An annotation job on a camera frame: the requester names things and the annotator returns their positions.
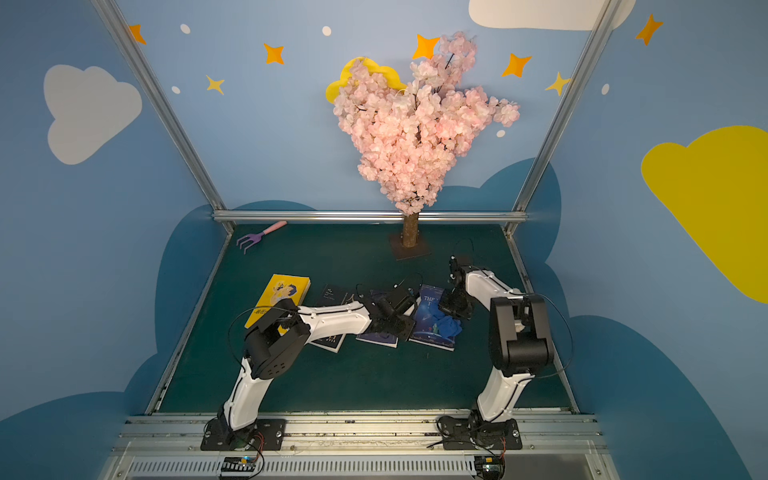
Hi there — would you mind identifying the purple pink toy rake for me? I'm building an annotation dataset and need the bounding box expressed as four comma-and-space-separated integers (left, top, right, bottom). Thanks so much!
236, 221, 288, 254

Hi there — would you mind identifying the aluminium rail front frame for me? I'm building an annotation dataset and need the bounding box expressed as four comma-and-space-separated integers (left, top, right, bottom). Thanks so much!
100, 409, 619, 479

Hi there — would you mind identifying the right circuit board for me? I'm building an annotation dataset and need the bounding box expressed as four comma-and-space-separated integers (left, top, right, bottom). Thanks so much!
474, 455, 505, 480

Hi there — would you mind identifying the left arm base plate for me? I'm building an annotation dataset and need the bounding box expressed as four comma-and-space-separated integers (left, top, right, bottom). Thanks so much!
200, 416, 286, 452

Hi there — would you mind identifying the black book yellow title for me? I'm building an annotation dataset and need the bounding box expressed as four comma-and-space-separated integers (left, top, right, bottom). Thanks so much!
309, 284, 355, 353

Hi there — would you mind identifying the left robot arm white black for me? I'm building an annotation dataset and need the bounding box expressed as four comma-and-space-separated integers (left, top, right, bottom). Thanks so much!
218, 284, 417, 434

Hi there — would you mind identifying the blue Little Prince book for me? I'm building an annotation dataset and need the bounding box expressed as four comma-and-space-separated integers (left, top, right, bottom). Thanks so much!
409, 285, 456, 351

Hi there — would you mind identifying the purple book yellow label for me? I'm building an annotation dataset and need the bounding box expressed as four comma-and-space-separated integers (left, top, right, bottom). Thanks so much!
356, 290, 398, 349

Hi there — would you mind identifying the pink blossom artificial tree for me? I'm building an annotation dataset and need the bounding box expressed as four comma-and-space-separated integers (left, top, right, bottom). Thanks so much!
326, 32, 520, 259

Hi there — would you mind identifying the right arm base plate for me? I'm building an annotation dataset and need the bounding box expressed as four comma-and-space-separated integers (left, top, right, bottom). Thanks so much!
436, 412, 523, 451

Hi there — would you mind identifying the circuit board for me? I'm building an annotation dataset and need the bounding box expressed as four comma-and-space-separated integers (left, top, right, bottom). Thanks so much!
474, 455, 505, 480
218, 456, 257, 479

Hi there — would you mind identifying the left circuit board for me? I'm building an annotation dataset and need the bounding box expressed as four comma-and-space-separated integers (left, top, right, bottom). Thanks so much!
218, 456, 257, 479

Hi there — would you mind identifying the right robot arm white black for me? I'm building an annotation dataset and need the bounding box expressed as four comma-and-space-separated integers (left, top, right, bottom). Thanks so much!
439, 256, 555, 425

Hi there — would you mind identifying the blue cloth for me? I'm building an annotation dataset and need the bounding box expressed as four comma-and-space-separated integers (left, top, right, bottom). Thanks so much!
433, 316, 462, 342

